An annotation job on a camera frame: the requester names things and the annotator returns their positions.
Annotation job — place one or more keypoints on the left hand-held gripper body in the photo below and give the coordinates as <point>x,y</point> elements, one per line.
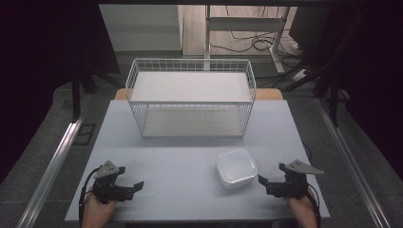
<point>109,189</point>

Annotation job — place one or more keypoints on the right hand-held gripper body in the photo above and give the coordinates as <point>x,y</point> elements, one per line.
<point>293,183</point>

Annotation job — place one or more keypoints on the white square bowl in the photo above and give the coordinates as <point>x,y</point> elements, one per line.
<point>236,167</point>

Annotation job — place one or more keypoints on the person's left hand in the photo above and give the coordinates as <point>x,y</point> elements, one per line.
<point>99,207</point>

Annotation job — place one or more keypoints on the person's right hand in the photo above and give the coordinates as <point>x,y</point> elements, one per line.
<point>299,206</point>

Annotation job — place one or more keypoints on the light wooden board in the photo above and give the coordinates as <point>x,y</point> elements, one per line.
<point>269,94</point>

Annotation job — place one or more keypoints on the black metal stand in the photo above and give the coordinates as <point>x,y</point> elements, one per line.
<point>333,95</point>
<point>76,98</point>

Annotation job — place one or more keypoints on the white power strip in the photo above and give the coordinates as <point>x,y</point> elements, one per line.
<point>299,75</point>

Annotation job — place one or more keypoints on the dark curtain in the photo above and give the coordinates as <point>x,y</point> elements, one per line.
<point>34,79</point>
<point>377,79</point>

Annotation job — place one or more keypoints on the white cabinet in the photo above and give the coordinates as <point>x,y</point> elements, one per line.
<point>141,28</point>

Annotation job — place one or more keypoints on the black floor socket frame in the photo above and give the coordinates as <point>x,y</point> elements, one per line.
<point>85,134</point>

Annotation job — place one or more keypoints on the aluminium rail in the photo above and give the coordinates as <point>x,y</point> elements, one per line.
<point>351,164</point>
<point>50,167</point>

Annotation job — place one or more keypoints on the white metal desk frame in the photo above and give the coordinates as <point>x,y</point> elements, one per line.
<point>244,23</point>

